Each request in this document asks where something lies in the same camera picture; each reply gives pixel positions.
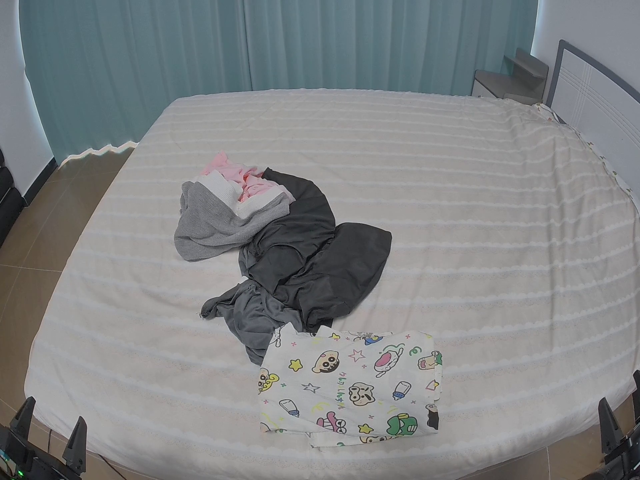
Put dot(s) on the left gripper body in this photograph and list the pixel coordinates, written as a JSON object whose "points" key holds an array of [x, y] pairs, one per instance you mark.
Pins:
{"points": [[35, 465]]}

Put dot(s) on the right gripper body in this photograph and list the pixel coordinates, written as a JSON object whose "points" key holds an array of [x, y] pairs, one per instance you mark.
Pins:
{"points": [[625, 460]]}

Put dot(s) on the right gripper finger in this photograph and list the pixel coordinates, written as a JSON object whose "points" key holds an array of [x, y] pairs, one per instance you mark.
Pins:
{"points": [[637, 385], [609, 425]]}

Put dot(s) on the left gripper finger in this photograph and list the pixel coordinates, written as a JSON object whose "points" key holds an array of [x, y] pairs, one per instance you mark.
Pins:
{"points": [[77, 443], [24, 423]]}

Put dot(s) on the white printed pyjama top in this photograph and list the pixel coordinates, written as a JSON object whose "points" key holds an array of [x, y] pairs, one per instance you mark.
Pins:
{"points": [[350, 393]]}

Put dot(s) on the pile of clothes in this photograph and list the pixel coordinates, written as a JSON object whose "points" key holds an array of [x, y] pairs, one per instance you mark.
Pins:
{"points": [[300, 258]]}

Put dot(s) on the bed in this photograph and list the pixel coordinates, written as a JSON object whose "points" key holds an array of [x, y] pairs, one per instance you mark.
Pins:
{"points": [[350, 193]]}

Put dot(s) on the dark grey chest of drawers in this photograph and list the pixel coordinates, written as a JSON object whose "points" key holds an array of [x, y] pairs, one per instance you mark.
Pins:
{"points": [[6, 198]]}

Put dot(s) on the grey bedside table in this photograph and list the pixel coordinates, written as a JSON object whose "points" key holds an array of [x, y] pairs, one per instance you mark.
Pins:
{"points": [[510, 80]]}

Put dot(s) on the blue-green curtain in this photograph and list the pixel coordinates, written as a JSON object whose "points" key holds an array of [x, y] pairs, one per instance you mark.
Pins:
{"points": [[250, 43]]}

